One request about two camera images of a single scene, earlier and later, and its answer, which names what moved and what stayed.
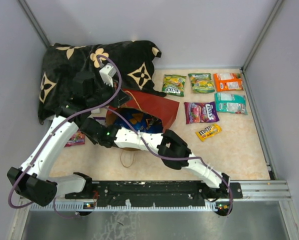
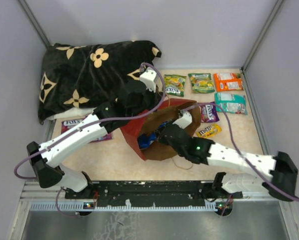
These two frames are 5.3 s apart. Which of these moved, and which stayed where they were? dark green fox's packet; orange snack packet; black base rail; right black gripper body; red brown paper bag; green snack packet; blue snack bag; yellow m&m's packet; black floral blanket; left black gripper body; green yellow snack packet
Moved: right black gripper body; red brown paper bag; left black gripper body; blue snack bag
Stayed: black floral blanket; green yellow snack packet; dark green fox's packet; black base rail; green snack packet; yellow m&m's packet; orange snack packet
